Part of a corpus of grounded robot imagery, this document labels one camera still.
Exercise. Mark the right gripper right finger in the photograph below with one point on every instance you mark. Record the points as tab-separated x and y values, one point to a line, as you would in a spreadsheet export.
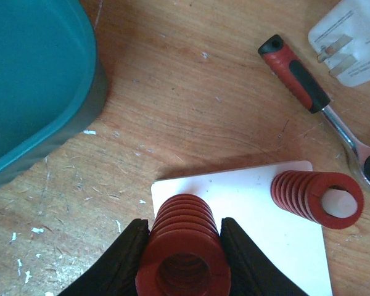
252	273

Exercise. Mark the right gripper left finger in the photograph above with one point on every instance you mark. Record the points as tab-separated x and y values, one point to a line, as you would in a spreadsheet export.
115	271

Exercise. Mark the large red spring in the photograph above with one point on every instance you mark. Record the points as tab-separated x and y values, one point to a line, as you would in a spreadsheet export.
184	255

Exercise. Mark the small red spring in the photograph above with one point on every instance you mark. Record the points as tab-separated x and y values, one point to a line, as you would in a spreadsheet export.
302	192

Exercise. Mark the red handled ratchet wrench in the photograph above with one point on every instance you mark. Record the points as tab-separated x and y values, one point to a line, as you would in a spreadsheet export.
291	71

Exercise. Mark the teal plastic tray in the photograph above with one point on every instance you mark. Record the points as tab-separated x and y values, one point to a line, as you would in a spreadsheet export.
52	83

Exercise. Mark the white power plug adapter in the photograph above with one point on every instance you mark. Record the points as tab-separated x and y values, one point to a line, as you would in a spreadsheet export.
342	41

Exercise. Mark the white peg base plate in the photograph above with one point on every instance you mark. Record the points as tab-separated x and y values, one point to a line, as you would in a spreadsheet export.
295	245

